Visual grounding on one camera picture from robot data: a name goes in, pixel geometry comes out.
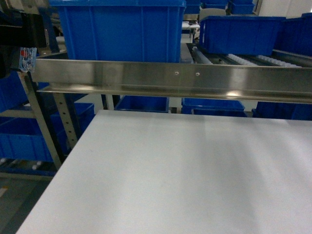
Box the blue bin under shelf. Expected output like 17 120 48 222
115 96 169 113

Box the large blue bin left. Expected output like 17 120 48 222
50 0 186 63

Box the small blue bin centre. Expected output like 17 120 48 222
199 16 285 56

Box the white roller track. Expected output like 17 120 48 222
191 47 312 68

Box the stainless steel shelf rail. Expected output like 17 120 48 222
33 58 312 104

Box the steel shelf upright post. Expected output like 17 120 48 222
18 72 81 169

